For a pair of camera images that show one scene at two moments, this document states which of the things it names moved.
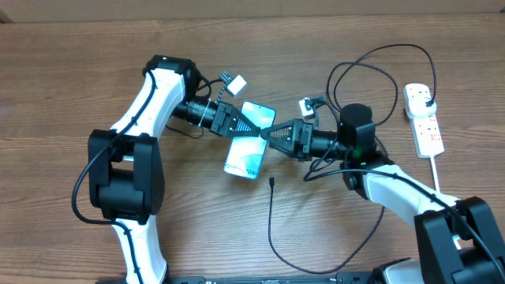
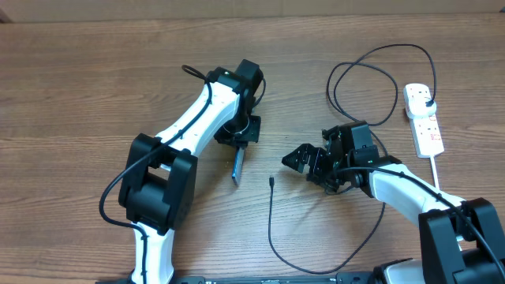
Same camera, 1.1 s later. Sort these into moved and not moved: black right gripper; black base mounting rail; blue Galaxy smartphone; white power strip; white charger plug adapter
Moved: blue Galaxy smartphone; black right gripper
Not moved: black base mounting rail; white charger plug adapter; white power strip
